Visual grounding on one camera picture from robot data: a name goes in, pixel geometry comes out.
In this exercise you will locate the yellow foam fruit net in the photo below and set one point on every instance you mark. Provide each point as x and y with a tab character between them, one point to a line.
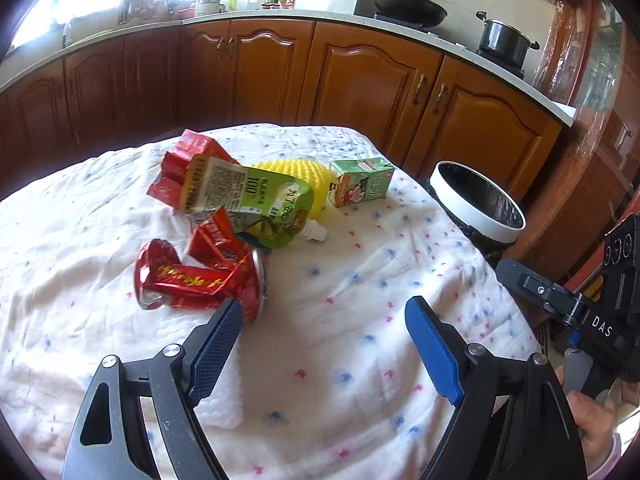
305	177

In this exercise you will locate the speckled white countertop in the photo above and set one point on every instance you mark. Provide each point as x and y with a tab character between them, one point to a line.
310	15

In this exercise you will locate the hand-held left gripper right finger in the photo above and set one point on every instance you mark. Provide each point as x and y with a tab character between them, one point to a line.
432	355

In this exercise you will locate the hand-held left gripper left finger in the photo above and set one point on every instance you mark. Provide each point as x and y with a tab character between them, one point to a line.
217	345

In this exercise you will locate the white printed tablecloth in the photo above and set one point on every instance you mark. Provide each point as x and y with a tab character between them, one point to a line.
325	310

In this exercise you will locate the sink faucet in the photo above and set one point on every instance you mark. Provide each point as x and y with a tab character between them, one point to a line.
67	35

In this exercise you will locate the person's right forearm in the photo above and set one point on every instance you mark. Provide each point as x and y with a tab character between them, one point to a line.
607	460

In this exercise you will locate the white round trash bin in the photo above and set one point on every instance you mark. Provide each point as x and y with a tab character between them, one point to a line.
465	217

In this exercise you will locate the black bin liner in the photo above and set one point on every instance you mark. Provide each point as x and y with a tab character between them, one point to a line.
475	190

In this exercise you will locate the red foil snack bag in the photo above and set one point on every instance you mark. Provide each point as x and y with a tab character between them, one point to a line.
175	170

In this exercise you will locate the green spouted drink pouch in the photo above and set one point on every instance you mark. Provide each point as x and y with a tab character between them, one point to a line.
250	195

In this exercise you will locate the green juice carton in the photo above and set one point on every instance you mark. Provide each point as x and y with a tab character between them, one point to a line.
360	182

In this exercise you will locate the crushed red drink can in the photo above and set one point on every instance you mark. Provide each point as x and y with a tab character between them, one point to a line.
185	280

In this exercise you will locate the person's right hand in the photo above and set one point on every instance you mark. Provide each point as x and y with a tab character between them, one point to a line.
592	420

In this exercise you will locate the red wrapper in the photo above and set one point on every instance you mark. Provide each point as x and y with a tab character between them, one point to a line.
215	240

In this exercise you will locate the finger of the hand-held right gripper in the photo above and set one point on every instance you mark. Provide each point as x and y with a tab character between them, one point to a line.
540	290

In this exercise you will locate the utensil rack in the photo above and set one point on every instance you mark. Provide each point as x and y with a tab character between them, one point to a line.
131	7

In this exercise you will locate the white lidded pot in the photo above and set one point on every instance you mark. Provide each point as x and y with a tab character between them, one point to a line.
207	6

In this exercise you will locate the wooden glass door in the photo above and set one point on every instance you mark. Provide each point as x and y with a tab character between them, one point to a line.
575	110

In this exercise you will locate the wooden base cabinets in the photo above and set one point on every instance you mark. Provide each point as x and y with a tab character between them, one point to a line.
350	75

